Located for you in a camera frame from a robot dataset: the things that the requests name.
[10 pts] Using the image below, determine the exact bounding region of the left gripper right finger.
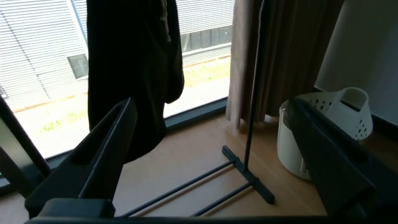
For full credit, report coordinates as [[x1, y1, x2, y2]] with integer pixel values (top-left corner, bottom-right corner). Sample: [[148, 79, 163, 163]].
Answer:
[[284, 96, 398, 219]]

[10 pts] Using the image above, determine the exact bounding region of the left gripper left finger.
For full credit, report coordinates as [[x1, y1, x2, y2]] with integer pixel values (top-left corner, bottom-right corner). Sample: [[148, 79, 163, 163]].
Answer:
[[25, 96, 139, 219]]

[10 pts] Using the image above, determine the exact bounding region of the black garment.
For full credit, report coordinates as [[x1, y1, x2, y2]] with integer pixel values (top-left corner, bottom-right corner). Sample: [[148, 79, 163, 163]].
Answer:
[[86, 0, 185, 164]]

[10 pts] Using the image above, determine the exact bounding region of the white laundry basket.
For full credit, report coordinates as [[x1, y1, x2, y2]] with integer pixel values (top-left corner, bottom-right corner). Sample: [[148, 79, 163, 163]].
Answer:
[[276, 86, 374, 182]]

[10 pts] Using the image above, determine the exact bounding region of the black clothes rack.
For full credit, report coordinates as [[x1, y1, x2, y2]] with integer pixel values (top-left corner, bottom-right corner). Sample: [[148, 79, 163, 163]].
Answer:
[[119, 0, 276, 218]]

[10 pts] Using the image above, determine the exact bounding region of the brown curtain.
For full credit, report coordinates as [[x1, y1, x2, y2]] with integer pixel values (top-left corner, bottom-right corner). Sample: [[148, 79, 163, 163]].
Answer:
[[225, 0, 345, 130]]

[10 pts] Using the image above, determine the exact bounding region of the window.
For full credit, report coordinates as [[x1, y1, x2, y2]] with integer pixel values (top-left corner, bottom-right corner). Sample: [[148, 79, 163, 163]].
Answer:
[[0, 0, 236, 198]]

